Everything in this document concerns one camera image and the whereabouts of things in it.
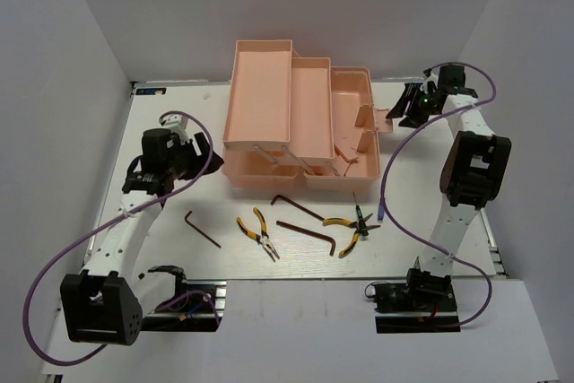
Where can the yellow needle nose pliers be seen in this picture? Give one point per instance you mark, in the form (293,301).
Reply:
(262,237)

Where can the pink plastic tool box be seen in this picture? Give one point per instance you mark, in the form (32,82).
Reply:
(296,120)

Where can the upper long hex key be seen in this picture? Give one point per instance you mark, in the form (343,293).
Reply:
(298,206)

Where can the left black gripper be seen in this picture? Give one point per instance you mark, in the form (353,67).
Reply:
(200,161)

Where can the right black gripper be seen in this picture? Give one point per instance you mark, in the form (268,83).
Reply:
(400,108)

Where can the lower long hex key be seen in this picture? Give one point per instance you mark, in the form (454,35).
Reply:
(309,233)

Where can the small dark hex key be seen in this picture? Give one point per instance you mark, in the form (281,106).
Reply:
(188,221)

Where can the long hex key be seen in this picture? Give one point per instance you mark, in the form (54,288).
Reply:
(298,206)
(309,233)

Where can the green black screwdriver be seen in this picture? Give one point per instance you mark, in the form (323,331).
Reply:
(361,224)

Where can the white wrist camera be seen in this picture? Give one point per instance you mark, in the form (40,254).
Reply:
(177,124)
(430,83)

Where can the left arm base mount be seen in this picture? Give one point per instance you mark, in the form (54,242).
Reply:
(171,302)

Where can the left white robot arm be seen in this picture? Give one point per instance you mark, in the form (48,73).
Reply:
(106,303)

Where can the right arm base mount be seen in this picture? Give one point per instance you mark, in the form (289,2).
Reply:
(422,303)

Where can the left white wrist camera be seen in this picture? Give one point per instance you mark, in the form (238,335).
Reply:
(177,124)

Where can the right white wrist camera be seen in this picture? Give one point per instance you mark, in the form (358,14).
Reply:
(430,83)

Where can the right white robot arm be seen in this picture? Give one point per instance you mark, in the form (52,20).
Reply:
(471,176)

